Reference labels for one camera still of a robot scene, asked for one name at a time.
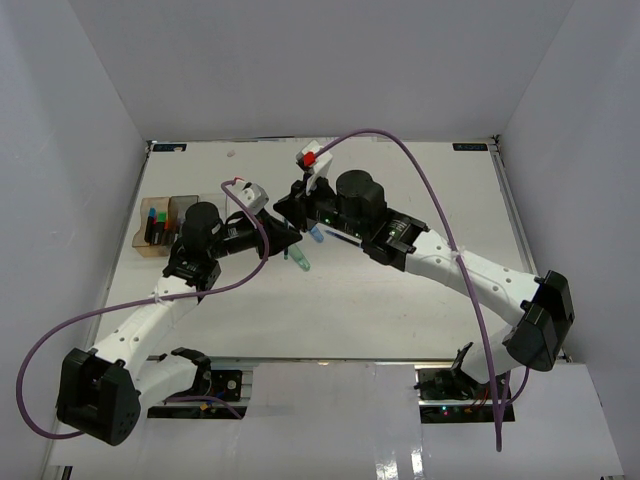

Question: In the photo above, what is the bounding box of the orange cap black highlighter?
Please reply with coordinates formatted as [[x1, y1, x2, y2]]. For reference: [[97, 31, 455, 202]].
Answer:
[[161, 218, 175, 246]]

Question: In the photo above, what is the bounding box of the brown transparent container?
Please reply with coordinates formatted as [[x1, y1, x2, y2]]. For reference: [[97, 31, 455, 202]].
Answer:
[[131, 196, 170, 258]]

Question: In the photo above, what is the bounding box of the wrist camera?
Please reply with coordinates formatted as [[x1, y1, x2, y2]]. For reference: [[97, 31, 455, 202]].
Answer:
[[232, 179, 269, 215], [296, 140, 333, 196]]

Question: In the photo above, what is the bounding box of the blue transparent highlighter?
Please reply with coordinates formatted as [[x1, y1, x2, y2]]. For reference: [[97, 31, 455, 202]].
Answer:
[[309, 226, 324, 243]]

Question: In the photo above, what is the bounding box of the blue pen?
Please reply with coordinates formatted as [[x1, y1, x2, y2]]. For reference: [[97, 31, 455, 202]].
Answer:
[[324, 230, 362, 249]]

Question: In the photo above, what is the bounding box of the purple cable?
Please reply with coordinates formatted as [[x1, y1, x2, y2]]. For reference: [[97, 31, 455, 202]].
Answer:
[[319, 129, 531, 452], [15, 175, 271, 441]]

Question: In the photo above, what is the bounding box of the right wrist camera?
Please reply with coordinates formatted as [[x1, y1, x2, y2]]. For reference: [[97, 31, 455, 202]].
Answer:
[[296, 140, 333, 196]]

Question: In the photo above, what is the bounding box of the green transparent highlighter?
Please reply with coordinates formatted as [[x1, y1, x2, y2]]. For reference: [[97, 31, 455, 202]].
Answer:
[[288, 245, 311, 272]]

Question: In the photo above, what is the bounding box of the grey transparent container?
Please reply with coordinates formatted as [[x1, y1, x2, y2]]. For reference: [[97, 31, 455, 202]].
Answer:
[[168, 195, 199, 228]]

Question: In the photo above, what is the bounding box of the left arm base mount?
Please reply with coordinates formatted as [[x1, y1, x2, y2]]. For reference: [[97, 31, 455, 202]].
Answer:
[[139, 347, 246, 420]]

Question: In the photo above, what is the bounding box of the green cap black highlighter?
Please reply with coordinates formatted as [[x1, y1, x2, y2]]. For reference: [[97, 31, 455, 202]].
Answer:
[[151, 212, 167, 245]]

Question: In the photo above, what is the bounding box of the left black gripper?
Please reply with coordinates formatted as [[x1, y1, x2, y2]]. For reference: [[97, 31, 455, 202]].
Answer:
[[208, 207, 302, 261]]

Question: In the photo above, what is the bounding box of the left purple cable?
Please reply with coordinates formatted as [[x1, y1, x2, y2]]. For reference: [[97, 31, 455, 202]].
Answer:
[[15, 175, 271, 441]]

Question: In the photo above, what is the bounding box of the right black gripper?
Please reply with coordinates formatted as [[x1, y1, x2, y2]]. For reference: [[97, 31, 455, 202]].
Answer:
[[274, 173, 366, 242]]

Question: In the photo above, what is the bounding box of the right blue table label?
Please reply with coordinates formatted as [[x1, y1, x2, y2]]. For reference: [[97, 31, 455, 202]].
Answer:
[[452, 143, 488, 152]]

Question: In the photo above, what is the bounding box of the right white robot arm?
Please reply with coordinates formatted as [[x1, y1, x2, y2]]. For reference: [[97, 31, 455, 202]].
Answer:
[[274, 170, 575, 399]]

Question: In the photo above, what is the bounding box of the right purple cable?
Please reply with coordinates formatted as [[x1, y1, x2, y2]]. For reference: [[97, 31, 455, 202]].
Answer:
[[319, 129, 531, 452]]

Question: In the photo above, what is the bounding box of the left blue table label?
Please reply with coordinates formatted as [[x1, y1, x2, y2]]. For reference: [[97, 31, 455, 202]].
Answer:
[[152, 143, 187, 152]]

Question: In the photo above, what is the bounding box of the blue cap black highlighter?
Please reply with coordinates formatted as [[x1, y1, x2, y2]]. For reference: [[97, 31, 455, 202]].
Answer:
[[143, 207, 156, 244]]

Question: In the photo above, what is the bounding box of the blue table label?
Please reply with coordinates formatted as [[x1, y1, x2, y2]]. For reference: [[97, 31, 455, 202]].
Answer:
[[152, 143, 187, 152], [452, 143, 488, 152]]

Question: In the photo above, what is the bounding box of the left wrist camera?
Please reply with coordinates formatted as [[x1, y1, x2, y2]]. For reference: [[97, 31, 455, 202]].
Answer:
[[232, 179, 269, 215]]

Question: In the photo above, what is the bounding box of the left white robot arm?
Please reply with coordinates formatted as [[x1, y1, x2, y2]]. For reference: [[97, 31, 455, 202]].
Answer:
[[56, 202, 302, 446]]

